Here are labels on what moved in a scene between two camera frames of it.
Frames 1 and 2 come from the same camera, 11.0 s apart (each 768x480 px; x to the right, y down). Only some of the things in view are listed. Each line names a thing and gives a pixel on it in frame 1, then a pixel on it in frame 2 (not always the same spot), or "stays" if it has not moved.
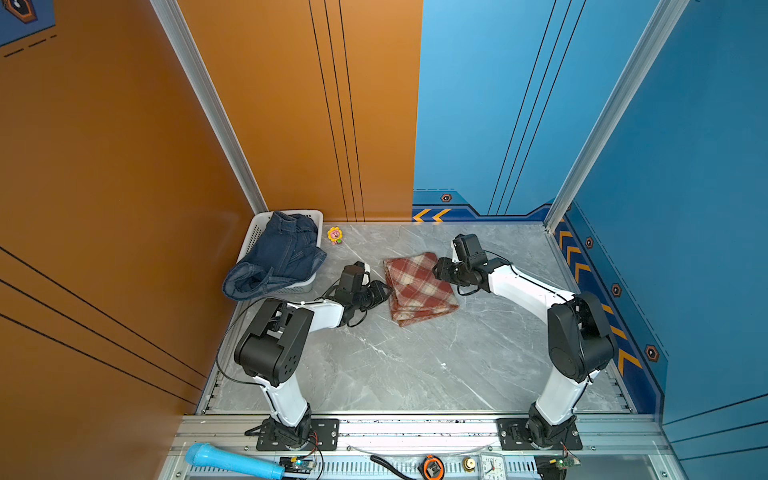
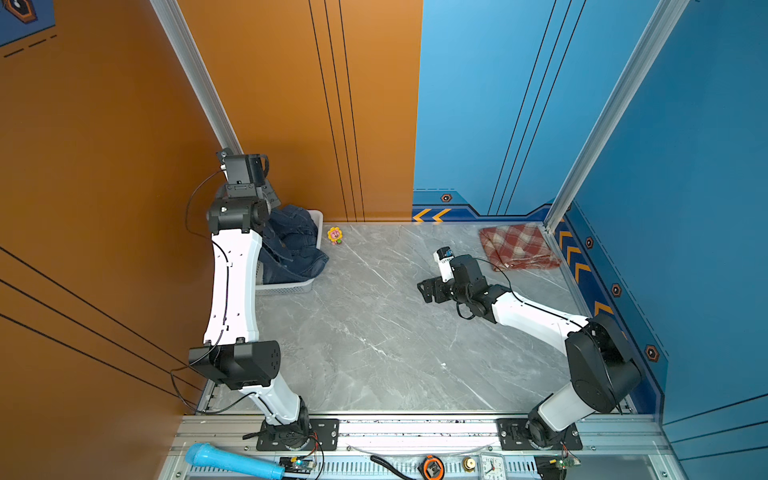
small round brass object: (469, 464) stays
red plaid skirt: (414, 291) → (519, 246)
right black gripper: (441, 270) → (437, 284)
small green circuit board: (299, 466) stays
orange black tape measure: (432, 468) stays
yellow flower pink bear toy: (335, 235) stays
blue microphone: (205, 453) stays
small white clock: (492, 466) stays
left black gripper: (379, 295) → (269, 198)
